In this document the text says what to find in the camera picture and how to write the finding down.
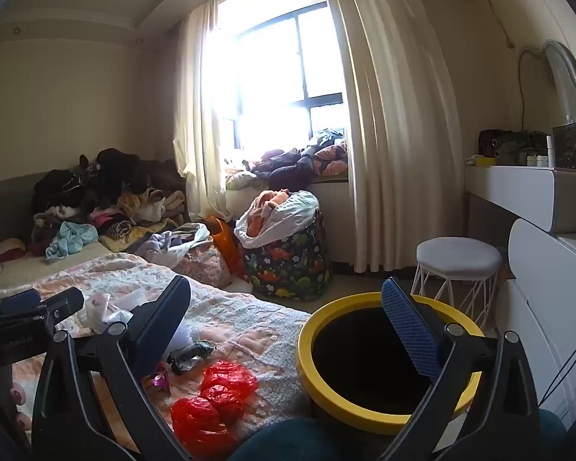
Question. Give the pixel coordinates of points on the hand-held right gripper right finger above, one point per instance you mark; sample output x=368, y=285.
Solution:
x=410, y=331

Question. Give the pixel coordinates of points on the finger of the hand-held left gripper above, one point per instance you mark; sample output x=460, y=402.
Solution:
x=21, y=300
x=62, y=305

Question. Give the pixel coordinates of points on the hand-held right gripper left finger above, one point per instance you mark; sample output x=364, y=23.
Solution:
x=161, y=321

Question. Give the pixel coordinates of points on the white paper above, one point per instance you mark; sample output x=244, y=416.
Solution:
x=101, y=312

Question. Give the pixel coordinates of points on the black silver foil wrapper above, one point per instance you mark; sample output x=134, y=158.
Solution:
x=192, y=353

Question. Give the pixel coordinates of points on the red plastic bag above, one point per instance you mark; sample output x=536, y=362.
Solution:
x=230, y=384
x=199, y=422

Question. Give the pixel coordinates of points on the yellow rimmed black bin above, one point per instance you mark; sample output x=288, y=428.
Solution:
x=312, y=336

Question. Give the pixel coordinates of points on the person's left hand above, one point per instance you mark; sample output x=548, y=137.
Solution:
x=19, y=396

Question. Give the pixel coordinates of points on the beige bed sheet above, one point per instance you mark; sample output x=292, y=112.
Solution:
x=53, y=269

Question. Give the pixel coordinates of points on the dark red cushion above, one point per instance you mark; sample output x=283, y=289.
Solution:
x=9, y=248

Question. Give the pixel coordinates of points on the light blue cloth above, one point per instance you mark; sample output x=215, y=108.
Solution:
x=72, y=240

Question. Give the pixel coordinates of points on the pink floral bag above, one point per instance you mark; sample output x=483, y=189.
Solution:
x=204, y=264

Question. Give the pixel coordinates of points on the lavender white garment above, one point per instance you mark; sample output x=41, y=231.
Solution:
x=168, y=245

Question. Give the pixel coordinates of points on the orange white tufted quilt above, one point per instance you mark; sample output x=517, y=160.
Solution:
x=249, y=326

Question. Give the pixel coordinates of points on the grey padded headboard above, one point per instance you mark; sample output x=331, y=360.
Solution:
x=5, y=201

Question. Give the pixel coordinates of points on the orange bag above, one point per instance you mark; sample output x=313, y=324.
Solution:
x=225, y=245

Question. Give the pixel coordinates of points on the dinosaur print laundry basket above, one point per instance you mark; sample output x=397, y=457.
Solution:
x=288, y=264

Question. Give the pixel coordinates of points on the pile of dark clothes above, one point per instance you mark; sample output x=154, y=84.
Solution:
x=115, y=173

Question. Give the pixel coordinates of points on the person's teal pants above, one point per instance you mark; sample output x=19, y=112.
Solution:
x=307, y=442

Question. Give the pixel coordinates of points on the orange pink towel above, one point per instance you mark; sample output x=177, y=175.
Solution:
x=269, y=199

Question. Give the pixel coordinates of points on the white cloth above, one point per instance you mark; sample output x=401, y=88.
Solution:
x=293, y=211

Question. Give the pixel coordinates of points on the yellow box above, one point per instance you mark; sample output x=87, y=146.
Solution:
x=482, y=161

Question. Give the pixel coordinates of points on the orange flower dark blanket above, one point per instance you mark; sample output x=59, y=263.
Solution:
x=331, y=158

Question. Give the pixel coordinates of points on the cream curtain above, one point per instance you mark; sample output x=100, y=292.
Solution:
x=393, y=129
x=192, y=105

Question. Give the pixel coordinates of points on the black handbag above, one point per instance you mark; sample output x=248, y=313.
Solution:
x=494, y=144

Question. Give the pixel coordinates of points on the navy jacket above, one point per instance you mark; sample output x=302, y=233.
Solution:
x=288, y=158

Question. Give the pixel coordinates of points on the dark green garment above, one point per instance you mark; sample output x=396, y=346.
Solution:
x=331, y=137

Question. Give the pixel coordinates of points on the white jars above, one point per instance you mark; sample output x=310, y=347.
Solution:
x=536, y=160

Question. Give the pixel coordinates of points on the white bottle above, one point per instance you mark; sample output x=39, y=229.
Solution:
x=550, y=151

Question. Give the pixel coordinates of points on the dark organizer box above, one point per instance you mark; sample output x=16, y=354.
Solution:
x=573, y=146

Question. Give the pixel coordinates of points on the wavy frame mirror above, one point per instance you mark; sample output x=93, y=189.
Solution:
x=564, y=81

